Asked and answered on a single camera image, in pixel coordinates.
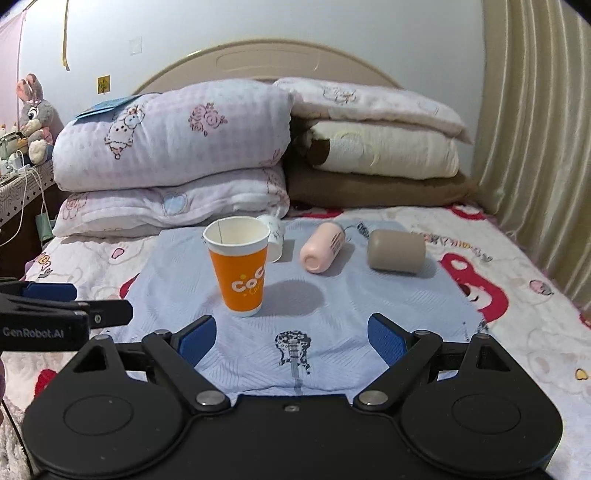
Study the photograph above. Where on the yellow wall sticker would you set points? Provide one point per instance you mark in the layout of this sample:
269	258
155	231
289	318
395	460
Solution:
103	85

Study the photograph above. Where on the white charger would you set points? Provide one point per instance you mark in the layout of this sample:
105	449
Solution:
17	160

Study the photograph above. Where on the light blue guitar-print cloth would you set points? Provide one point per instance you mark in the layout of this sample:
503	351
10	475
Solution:
332	314

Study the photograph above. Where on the pink floral folded quilt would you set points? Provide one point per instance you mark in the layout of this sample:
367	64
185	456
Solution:
184	203

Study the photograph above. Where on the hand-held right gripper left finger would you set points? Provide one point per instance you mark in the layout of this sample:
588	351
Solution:
199	340

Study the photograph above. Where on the white wall switch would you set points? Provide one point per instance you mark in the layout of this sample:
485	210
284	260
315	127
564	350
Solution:
135	47

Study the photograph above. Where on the brown folded blanket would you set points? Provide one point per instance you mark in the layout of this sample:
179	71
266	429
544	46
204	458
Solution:
378	191

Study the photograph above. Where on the orange paper cup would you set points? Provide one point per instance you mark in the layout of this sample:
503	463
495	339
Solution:
240	281

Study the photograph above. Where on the taupe cup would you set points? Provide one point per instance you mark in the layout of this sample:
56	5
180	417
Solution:
397	251

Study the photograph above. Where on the bedside table with patterned cloth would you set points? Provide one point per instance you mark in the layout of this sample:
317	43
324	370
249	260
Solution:
18	194

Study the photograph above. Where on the yellow hanging strip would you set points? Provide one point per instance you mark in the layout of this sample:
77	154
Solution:
65	37

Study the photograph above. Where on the pink curtain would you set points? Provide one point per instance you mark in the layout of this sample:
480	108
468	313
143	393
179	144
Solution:
9	69

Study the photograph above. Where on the mint green pouch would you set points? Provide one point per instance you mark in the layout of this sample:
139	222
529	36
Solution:
45	226

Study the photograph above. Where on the beige headboard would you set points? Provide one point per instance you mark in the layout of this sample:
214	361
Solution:
268	57

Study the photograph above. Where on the pink checked folded quilt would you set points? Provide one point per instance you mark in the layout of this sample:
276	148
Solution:
175	134

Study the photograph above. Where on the white paper cup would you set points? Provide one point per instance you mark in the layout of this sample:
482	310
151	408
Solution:
276	236

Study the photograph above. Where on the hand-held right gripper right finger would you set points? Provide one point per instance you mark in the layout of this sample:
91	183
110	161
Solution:
384	340

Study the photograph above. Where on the beige curtain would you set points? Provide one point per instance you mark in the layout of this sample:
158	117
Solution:
540	115

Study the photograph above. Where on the cream and brown quilt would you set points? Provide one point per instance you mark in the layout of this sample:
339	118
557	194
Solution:
388	150

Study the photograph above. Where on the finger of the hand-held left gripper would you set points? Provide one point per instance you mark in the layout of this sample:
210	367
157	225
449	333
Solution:
111	313
51	291

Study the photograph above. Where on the grey bunny plush toy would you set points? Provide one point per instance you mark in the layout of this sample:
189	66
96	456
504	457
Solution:
37	115

